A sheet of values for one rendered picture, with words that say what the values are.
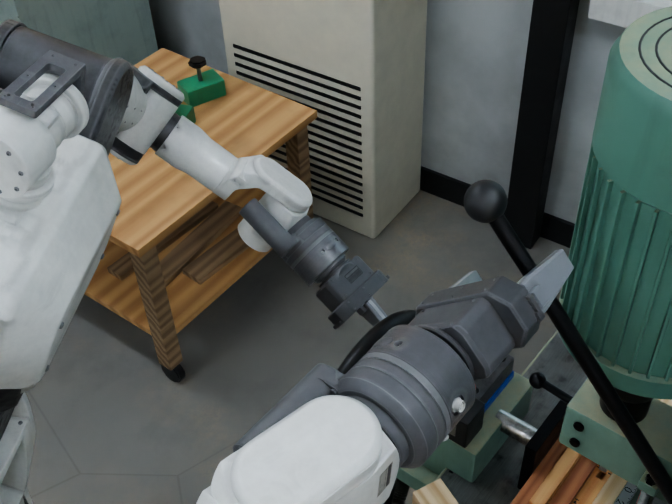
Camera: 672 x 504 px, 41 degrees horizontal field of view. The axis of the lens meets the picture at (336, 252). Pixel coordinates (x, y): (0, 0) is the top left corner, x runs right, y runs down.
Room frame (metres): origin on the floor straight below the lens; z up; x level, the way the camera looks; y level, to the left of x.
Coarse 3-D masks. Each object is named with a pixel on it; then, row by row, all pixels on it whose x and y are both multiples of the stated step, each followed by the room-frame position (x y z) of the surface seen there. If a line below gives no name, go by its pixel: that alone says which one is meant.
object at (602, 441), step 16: (576, 400) 0.58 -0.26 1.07; (592, 400) 0.58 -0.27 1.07; (656, 400) 0.58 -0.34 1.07; (576, 416) 0.57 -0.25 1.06; (592, 416) 0.56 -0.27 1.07; (656, 416) 0.56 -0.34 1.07; (576, 432) 0.57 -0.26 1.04; (592, 432) 0.56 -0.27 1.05; (608, 432) 0.55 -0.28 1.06; (656, 432) 0.54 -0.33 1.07; (576, 448) 0.56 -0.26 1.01; (592, 448) 0.55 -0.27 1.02; (608, 448) 0.54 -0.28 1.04; (624, 448) 0.53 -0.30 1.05; (656, 448) 0.52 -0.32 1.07; (608, 464) 0.54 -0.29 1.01; (624, 464) 0.53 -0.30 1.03; (640, 464) 0.52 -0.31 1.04; (656, 496) 0.50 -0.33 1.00
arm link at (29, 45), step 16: (16, 32) 0.90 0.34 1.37; (32, 32) 0.91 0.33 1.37; (16, 48) 0.88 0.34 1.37; (32, 48) 0.88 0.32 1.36; (48, 48) 0.88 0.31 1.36; (64, 48) 0.89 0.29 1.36; (80, 48) 0.90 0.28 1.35; (0, 64) 0.86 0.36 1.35; (16, 64) 0.86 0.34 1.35; (32, 64) 0.86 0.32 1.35; (96, 64) 0.87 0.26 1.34; (0, 80) 0.86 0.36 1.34; (96, 80) 0.85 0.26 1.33
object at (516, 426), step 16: (560, 400) 0.64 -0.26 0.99; (496, 416) 0.65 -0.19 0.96; (512, 416) 0.64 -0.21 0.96; (560, 416) 0.62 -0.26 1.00; (512, 432) 0.63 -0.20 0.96; (528, 432) 0.62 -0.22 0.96; (544, 432) 0.60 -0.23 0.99; (560, 432) 0.62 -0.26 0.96; (528, 448) 0.58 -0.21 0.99; (544, 448) 0.59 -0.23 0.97; (528, 464) 0.57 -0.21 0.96
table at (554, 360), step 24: (552, 336) 0.82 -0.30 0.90; (552, 360) 0.78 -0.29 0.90; (576, 384) 0.74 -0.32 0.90; (552, 408) 0.70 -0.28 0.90; (504, 456) 0.63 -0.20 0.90; (408, 480) 0.63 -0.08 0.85; (432, 480) 0.62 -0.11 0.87; (456, 480) 0.60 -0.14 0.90; (480, 480) 0.60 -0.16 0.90; (504, 480) 0.59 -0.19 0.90
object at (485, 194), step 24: (480, 192) 0.54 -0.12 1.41; (504, 192) 0.54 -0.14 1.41; (480, 216) 0.53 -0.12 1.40; (504, 216) 0.53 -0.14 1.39; (504, 240) 0.52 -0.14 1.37; (528, 264) 0.51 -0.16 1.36; (552, 312) 0.49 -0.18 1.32; (576, 336) 0.48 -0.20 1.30; (600, 384) 0.46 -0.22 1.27; (624, 408) 0.45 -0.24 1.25; (624, 432) 0.44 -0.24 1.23; (648, 456) 0.42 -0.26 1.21
